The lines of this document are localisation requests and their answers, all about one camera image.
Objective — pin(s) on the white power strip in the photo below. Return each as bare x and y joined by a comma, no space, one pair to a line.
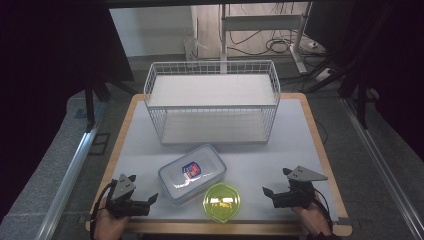
323,75

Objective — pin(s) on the white table mat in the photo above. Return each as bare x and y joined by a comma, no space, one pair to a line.
266,160

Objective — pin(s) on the person's right hand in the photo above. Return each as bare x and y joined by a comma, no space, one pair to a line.
313,220

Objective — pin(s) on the person's left hand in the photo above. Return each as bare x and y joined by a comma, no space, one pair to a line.
108,226

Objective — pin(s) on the person's right sleeve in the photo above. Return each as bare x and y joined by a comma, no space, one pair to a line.
321,236

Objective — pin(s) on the green plastic bowl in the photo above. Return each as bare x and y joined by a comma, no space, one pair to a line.
221,203

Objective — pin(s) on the black curtain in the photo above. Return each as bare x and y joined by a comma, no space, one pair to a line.
40,66
393,66

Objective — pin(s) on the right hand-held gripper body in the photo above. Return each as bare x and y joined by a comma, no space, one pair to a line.
296,198

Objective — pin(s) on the aluminium rail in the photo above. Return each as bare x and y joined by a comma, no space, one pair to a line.
66,186
383,166

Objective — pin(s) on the black stand legs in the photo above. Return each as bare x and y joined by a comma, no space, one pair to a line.
89,106
361,103

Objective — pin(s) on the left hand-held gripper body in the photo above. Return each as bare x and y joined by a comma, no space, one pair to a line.
125,205

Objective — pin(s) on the white wall panel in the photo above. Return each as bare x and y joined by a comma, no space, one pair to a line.
150,30

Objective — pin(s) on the white desk frame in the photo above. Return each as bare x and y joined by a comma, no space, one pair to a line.
260,22

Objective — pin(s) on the clear food container blue lid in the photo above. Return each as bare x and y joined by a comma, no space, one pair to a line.
190,173

